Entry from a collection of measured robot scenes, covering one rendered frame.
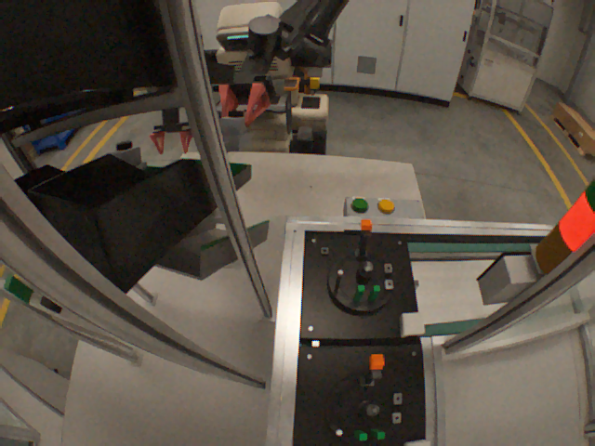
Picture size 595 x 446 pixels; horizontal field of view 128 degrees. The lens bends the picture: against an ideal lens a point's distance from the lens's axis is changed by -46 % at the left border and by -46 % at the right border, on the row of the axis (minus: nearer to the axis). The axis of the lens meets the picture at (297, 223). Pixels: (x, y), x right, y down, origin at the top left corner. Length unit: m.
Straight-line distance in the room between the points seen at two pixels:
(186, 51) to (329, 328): 0.48
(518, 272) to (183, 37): 0.40
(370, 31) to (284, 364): 3.19
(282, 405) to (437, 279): 0.45
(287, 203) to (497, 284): 0.64
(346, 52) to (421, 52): 0.90
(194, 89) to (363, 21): 3.10
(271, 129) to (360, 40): 2.36
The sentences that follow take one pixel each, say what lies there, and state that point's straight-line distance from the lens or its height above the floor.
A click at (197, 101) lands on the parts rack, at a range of 0.22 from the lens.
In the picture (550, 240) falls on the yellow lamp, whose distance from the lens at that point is 0.35.
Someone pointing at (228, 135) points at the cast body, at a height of 1.21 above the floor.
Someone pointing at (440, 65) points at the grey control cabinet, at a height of 0.58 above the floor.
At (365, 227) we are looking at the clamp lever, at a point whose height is 1.07.
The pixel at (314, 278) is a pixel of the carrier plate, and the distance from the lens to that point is 0.56.
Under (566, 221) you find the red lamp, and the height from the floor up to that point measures 1.32.
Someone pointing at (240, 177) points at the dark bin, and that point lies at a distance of 0.38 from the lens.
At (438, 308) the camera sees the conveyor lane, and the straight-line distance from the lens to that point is 0.66.
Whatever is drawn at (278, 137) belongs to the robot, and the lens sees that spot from 1.15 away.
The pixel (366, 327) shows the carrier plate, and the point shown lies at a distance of 0.53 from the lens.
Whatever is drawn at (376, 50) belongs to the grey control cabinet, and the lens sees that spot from 3.36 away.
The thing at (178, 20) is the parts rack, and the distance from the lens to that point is 0.21.
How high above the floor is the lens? 1.47
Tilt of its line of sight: 53 degrees down
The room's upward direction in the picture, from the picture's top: 2 degrees counter-clockwise
